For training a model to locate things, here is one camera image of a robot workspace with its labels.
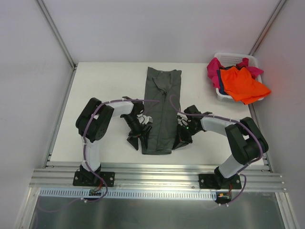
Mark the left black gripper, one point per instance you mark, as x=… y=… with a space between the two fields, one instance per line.
x=138 y=133

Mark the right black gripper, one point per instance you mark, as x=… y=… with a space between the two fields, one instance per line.
x=182 y=134

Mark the dark grey t-shirt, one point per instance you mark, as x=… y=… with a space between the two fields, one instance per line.
x=162 y=95

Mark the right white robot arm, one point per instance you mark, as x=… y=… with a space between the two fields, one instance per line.
x=246 y=142

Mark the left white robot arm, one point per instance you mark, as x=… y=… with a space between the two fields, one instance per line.
x=94 y=121

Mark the navy blue t-shirt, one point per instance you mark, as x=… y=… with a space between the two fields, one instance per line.
x=221 y=85

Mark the right small circuit board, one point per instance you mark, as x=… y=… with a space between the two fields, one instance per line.
x=227 y=195

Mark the small circuit board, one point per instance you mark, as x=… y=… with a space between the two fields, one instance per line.
x=95 y=192
x=227 y=195

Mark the left small circuit board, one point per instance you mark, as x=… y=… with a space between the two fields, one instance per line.
x=95 y=192

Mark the orange t-shirt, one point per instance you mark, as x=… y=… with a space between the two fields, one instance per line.
x=240 y=85

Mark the magenta t-shirt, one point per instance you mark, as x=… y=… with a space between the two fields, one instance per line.
x=215 y=65

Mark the white plastic laundry basket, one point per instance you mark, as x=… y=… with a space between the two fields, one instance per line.
x=229 y=60

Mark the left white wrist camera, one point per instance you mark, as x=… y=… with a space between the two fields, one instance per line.
x=145 y=119

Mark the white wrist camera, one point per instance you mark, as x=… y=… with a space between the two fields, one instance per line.
x=182 y=120
x=145 y=119

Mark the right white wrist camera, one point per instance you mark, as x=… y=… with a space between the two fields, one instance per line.
x=182 y=120

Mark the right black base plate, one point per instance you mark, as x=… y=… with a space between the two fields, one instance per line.
x=212 y=181

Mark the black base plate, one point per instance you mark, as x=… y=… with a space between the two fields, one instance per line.
x=212 y=181
x=88 y=179

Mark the white slotted cable duct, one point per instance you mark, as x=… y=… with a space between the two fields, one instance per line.
x=127 y=193

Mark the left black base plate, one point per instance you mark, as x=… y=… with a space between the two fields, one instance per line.
x=88 y=179

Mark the aluminium mounting rail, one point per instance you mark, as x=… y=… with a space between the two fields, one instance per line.
x=156 y=177

